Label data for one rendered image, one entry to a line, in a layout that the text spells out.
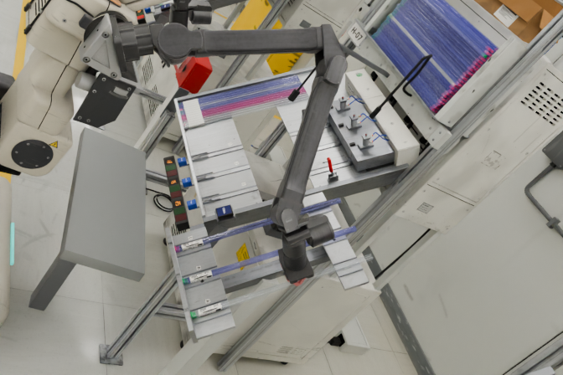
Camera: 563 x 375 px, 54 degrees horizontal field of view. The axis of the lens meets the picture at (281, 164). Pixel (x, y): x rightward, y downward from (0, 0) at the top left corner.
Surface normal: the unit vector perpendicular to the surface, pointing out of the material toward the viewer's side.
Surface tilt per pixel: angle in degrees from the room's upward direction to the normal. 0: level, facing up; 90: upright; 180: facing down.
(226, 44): 59
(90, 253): 0
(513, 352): 90
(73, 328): 0
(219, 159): 42
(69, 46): 90
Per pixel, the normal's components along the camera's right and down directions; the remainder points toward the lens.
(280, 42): 0.25, 0.05
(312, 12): 0.28, 0.65
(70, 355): 0.58, -0.70
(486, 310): -0.76, -0.30
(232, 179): -0.08, -0.72
